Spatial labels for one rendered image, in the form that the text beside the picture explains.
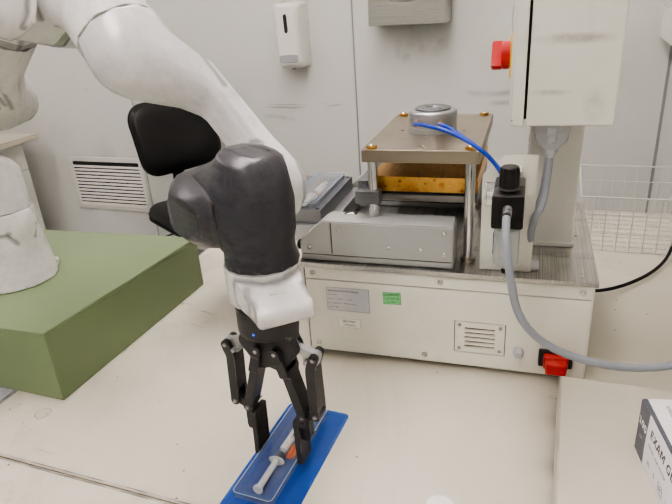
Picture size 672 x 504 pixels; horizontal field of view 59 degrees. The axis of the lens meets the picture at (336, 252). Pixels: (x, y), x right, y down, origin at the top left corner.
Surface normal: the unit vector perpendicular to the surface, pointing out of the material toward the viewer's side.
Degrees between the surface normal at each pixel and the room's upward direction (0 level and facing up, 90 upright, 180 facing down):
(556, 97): 90
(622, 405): 0
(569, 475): 0
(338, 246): 90
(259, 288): 16
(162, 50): 63
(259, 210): 87
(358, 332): 90
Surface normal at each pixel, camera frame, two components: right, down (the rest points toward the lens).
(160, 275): 0.94, 0.08
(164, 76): 0.36, 0.66
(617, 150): -0.35, 0.40
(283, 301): 0.08, -0.75
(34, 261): 0.84, 0.05
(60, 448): -0.07, -0.91
